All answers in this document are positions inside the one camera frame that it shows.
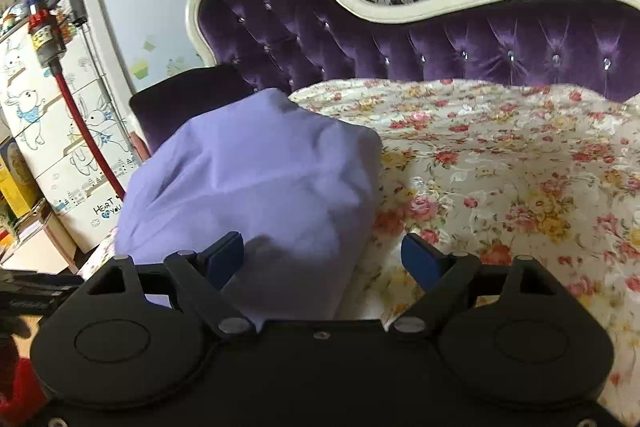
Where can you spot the vacuum cleaner with red tube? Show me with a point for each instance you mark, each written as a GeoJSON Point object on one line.
{"type": "Point", "coordinates": [75, 112]}

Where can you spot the purple tufted headboard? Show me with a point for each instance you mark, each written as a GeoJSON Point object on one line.
{"type": "Point", "coordinates": [300, 22]}

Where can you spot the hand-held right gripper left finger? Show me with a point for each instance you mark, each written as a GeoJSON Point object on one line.
{"type": "Point", "coordinates": [225, 259]}

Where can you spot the white rabbit-print cabinet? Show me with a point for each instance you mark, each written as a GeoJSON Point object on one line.
{"type": "Point", "coordinates": [45, 147]}

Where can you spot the lavender hooded zip jacket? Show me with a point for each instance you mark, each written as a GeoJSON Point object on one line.
{"type": "Point", "coordinates": [250, 182]}

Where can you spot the yellow box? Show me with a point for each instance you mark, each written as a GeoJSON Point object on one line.
{"type": "Point", "coordinates": [17, 182]}

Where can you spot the floral bedspread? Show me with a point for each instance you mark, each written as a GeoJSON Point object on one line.
{"type": "Point", "coordinates": [500, 167]}

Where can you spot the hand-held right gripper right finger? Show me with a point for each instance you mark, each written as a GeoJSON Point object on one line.
{"type": "Point", "coordinates": [422, 262]}

